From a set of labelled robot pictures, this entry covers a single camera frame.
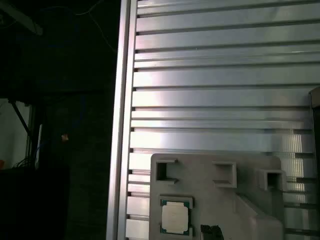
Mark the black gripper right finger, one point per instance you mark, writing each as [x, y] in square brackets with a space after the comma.
[217, 233]

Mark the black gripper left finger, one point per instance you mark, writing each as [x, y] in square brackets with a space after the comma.
[206, 233]

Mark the silver square CPU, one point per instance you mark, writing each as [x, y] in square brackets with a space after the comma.
[175, 216]

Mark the grey plastic parts rack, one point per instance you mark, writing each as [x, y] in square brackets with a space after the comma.
[212, 200]

